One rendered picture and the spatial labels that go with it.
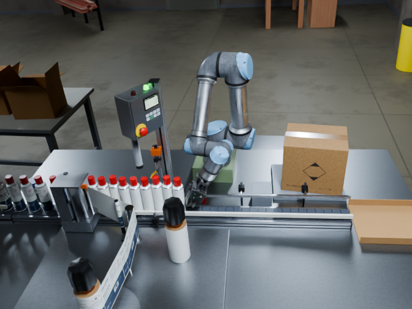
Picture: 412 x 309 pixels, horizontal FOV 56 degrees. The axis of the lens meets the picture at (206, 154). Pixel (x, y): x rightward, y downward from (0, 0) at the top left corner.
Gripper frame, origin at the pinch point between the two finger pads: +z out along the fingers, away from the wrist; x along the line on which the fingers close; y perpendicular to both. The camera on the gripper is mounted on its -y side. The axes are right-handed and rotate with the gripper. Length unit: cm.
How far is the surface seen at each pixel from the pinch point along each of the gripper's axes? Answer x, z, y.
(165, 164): -17.1, -5.6, -12.7
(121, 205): -28.2, 4.4, 14.9
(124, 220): -24.3, 12.4, 14.6
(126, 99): -45, -36, 0
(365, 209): 78, -34, -9
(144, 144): -27, 124, -208
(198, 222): 7.7, 3.4, 6.0
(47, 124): -102, 77, -110
